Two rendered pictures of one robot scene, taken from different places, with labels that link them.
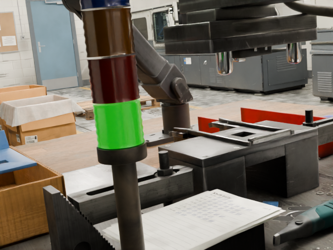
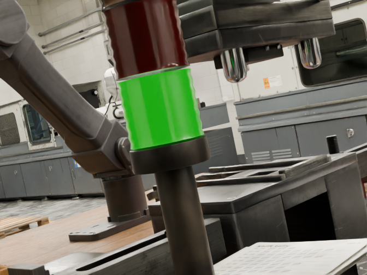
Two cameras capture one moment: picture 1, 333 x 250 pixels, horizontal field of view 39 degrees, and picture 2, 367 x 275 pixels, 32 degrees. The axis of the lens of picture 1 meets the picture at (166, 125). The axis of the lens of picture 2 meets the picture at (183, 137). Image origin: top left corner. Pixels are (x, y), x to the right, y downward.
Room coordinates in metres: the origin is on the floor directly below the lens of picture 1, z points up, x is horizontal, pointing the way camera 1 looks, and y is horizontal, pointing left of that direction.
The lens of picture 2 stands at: (0.06, 0.10, 1.07)
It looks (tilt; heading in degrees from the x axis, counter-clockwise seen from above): 3 degrees down; 347
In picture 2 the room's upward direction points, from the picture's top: 12 degrees counter-clockwise
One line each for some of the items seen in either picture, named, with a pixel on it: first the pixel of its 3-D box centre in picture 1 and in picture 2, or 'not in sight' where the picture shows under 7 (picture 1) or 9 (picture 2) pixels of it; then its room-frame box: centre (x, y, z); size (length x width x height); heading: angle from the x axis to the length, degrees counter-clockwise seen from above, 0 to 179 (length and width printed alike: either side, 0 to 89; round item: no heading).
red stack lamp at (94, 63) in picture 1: (113, 78); (146, 40); (0.37, 0.04, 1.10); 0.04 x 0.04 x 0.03
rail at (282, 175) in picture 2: (217, 144); (229, 191); (0.63, -0.07, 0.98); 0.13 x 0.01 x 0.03; 32
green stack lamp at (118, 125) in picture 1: (118, 122); (160, 108); (0.37, 0.04, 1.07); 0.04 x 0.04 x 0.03
